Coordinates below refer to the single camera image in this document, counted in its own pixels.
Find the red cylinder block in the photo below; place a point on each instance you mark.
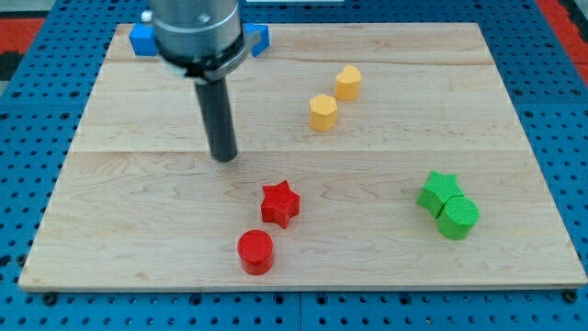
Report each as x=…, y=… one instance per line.
x=256, y=252

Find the yellow hexagon block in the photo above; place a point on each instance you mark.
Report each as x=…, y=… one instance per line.
x=323, y=112

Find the wooden board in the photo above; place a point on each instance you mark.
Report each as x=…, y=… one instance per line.
x=140, y=205

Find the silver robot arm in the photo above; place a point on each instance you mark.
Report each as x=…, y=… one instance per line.
x=203, y=39

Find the red star block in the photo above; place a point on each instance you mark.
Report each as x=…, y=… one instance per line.
x=280, y=204

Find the blue cube block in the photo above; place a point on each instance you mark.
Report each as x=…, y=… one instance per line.
x=142, y=40

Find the green cylinder block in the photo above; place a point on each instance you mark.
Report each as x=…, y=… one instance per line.
x=457, y=218

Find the blue block behind arm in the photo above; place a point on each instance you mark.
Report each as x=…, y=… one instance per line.
x=261, y=35

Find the yellow heart block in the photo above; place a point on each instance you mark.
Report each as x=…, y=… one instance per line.
x=348, y=83

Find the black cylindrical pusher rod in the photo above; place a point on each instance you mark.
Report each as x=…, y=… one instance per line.
x=215, y=109

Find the green star block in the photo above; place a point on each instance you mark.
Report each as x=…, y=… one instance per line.
x=437, y=190

